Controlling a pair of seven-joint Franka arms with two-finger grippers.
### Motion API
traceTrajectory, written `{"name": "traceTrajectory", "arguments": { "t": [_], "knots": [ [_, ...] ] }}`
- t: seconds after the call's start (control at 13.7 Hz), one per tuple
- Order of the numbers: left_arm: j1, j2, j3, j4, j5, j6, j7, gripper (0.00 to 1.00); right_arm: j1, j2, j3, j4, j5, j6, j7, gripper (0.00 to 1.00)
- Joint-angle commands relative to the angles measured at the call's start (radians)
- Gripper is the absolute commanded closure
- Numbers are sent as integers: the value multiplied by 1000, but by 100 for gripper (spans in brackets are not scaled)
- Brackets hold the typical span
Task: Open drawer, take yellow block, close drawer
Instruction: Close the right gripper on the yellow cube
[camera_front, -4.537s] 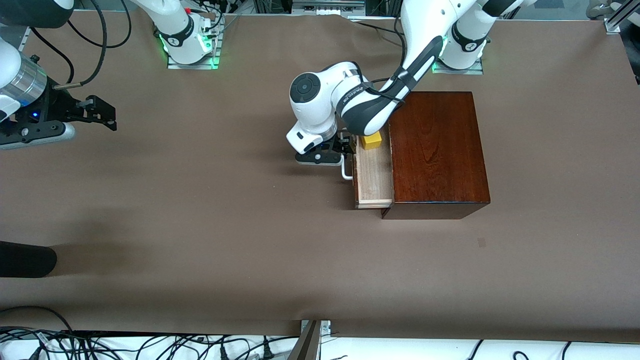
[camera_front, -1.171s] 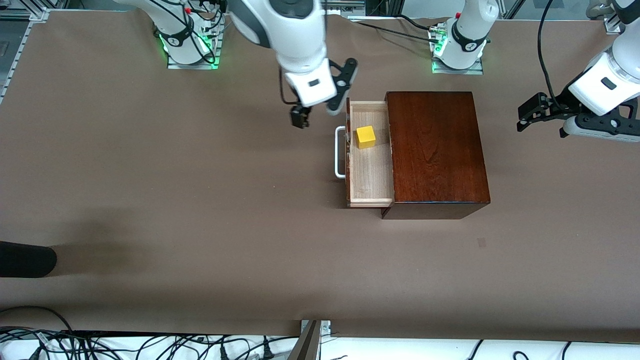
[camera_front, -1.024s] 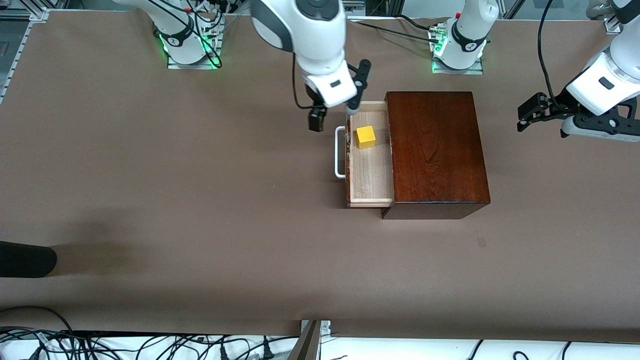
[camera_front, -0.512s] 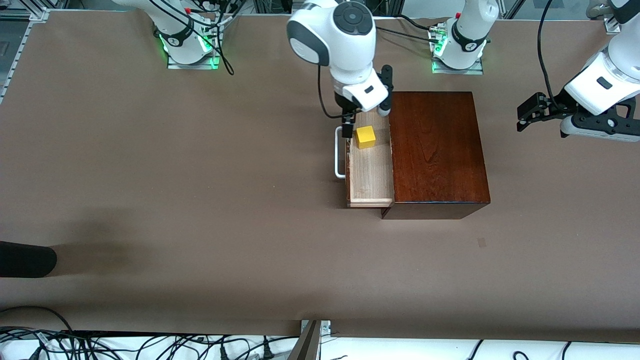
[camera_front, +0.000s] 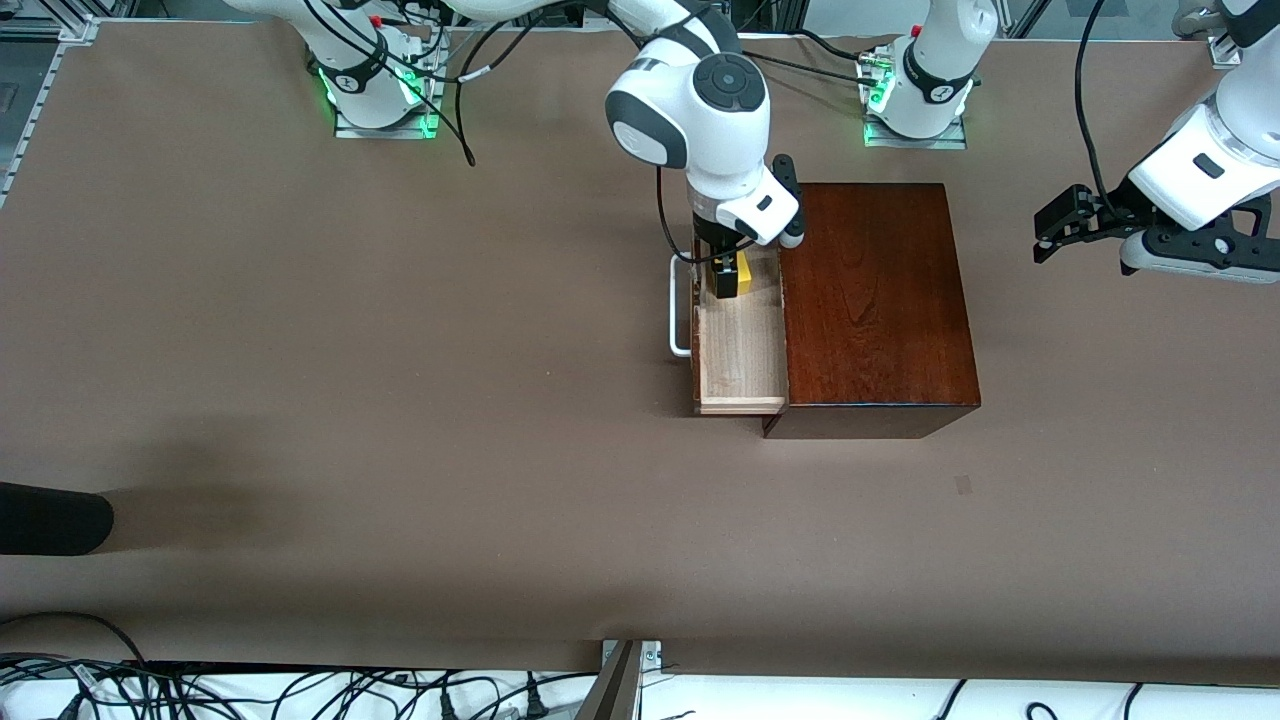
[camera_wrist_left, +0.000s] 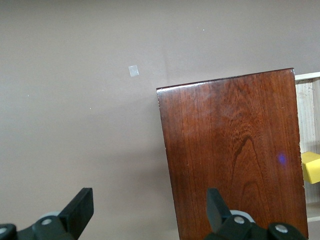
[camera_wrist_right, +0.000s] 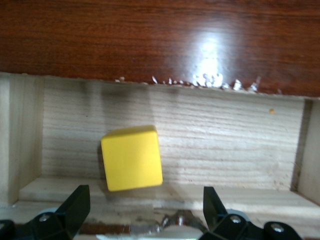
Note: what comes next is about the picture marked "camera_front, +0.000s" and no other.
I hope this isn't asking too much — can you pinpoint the white metal drawer handle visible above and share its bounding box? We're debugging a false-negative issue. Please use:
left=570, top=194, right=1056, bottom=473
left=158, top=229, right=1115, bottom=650
left=668, top=255, right=699, bottom=359

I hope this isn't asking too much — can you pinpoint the wooden drawer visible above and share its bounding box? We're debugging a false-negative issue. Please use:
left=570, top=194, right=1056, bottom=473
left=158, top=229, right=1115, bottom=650
left=690, top=235, right=792, bottom=417

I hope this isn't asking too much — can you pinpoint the dark brown wooden cabinet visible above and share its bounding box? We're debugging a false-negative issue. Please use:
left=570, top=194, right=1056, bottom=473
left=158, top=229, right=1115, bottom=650
left=764, top=182, right=983, bottom=441

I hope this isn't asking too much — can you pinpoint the brown table cover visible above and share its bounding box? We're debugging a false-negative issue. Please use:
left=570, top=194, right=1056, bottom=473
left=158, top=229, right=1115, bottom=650
left=0, top=20, right=1280, bottom=683

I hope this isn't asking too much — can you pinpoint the black rounded object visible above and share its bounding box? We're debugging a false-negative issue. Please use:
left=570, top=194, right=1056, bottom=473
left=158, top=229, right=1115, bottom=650
left=0, top=482, right=115, bottom=557

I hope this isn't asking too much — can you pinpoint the black cable bundle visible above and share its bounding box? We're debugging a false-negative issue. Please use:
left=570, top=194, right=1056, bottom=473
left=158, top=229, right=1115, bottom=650
left=385, top=0, right=471, bottom=79

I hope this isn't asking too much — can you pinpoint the metal mounting bracket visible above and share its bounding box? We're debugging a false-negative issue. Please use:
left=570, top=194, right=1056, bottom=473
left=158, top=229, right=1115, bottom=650
left=575, top=638, right=664, bottom=720

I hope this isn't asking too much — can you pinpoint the black cable tangle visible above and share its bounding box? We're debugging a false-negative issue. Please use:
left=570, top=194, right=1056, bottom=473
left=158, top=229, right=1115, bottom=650
left=0, top=655, right=601, bottom=720

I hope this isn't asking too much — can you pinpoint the aluminium frame rail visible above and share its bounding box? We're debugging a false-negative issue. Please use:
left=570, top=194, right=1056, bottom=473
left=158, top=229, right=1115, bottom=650
left=0, top=14, right=98, bottom=208

